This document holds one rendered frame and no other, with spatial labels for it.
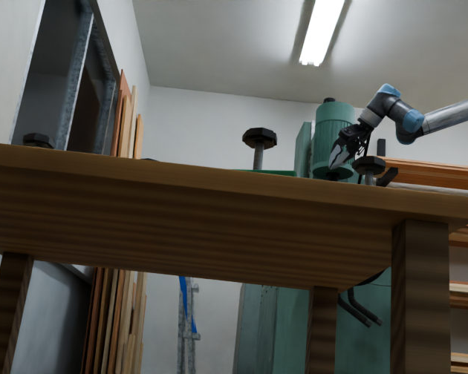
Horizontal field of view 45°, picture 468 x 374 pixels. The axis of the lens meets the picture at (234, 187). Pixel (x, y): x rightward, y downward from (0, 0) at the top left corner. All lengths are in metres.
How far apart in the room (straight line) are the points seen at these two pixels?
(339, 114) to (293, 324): 0.93
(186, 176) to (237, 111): 4.54
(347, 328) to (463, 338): 2.86
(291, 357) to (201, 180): 1.64
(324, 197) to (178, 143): 4.43
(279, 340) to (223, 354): 2.46
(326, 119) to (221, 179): 1.97
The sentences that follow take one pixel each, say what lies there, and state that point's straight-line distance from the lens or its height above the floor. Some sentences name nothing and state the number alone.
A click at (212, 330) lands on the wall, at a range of 4.60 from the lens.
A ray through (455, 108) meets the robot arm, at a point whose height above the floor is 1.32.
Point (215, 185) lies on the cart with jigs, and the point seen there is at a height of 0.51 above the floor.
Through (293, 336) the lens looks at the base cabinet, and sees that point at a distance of 2.16.
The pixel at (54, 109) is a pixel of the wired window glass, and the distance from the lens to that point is 2.91.
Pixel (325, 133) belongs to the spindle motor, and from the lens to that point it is 2.49.
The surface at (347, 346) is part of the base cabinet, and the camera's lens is 2.20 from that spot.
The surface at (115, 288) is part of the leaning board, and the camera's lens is 3.28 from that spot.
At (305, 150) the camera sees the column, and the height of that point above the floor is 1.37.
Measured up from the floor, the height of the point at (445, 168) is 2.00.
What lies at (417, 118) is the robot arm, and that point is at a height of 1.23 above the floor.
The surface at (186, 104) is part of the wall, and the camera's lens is 5.12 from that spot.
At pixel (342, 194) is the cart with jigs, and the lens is 0.57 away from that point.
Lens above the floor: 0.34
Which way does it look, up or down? 18 degrees up
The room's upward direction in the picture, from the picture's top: 6 degrees clockwise
